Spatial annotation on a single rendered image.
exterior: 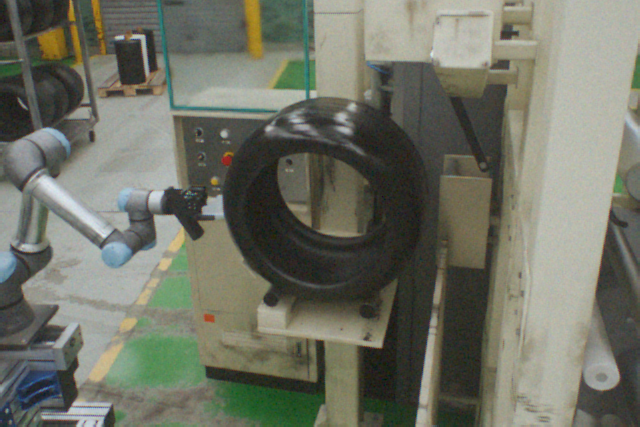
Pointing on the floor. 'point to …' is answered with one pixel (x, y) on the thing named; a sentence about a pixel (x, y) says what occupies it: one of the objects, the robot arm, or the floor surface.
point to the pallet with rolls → (135, 65)
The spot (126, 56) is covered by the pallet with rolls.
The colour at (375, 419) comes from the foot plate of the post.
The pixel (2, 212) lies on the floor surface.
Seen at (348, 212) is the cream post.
